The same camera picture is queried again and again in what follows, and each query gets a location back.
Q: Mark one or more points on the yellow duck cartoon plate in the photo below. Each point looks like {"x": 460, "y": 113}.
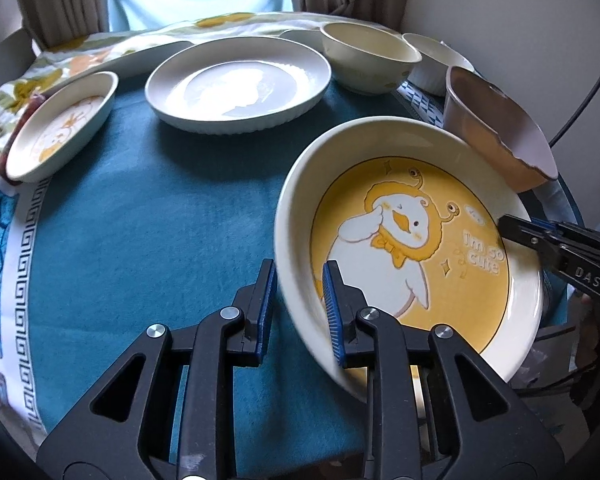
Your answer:
{"x": 408, "y": 211}

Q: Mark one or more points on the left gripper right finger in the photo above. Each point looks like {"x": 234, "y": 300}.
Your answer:
{"x": 436, "y": 409}

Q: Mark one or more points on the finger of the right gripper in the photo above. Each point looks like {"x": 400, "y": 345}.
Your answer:
{"x": 535, "y": 234}

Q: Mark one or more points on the plain white ribbed plate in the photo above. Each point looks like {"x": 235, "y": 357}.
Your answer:
{"x": 238, "y": 85}

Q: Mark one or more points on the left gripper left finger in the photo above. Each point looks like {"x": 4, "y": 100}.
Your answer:
{"x": 164, "y": 409}

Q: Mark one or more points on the brown wavy-edge bowl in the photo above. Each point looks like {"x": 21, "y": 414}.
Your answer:
{"x": 499, "y": 129}

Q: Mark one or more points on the floral bed quilt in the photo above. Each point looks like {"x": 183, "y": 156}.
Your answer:
{"x": 56, "y": 67}

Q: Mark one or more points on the small white ribbed bowl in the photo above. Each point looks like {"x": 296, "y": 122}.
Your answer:
{"x": 437, "y": 57}

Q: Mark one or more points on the small duck oval dish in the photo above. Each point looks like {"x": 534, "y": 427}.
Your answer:
{"x": 61, "y": 127}

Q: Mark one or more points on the cream ceramic bowl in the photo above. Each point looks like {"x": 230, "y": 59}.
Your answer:
{"x": 366, "y": 59}

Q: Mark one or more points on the blue patterned table cloth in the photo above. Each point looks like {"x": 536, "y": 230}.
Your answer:
{"x": 149, "y": 225}

